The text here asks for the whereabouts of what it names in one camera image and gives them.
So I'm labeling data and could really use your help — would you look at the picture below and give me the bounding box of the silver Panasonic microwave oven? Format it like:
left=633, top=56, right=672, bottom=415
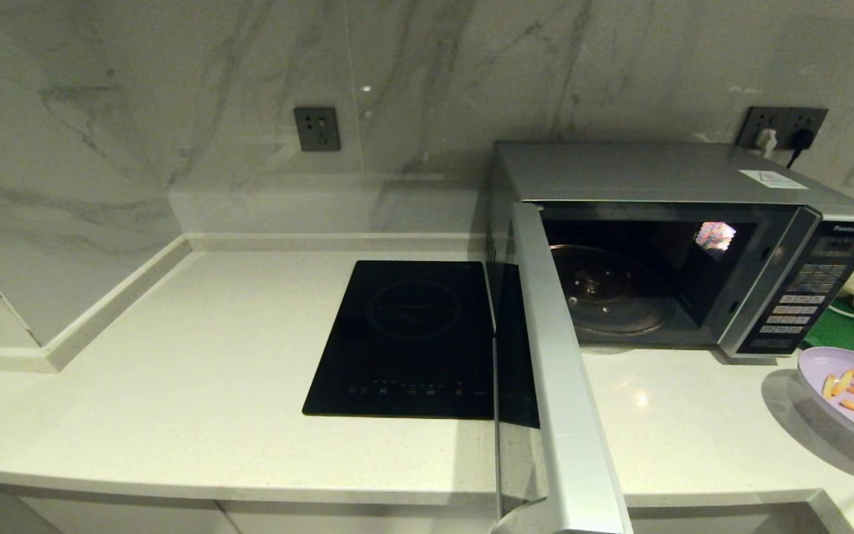
left=488, top=141, right=854, bottom=358

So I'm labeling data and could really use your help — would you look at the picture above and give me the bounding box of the black glass induction cooktop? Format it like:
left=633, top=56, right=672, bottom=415
left=302, top=260, right=541, bottom=428

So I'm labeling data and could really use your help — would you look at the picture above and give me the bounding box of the black power plug with cable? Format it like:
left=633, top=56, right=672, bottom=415
left=789, top=130, right=818, bottom=170

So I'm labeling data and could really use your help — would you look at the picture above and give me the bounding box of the green board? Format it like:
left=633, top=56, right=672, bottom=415
left=802, top=298, right=854, bottom=366

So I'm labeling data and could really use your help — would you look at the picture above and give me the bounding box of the lavender plate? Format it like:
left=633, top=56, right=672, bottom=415
left=798, top=346, right=854, bottom=455

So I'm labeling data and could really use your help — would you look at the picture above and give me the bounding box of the white paper sheet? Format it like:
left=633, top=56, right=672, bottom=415
left=738, top=170, right=808, bottom=191

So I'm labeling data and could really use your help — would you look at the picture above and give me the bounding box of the grey double wall socket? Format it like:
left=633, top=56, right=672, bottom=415
left=738, top=107, right=830, bottom=151

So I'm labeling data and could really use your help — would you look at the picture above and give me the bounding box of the black glass microwave door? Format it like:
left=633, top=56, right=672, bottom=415
left=488, top=202, right=634, bottom=534

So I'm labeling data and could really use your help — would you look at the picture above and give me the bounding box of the grey single wall socket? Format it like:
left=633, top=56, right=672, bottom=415
left=294, top=107, right=342, bottom=153

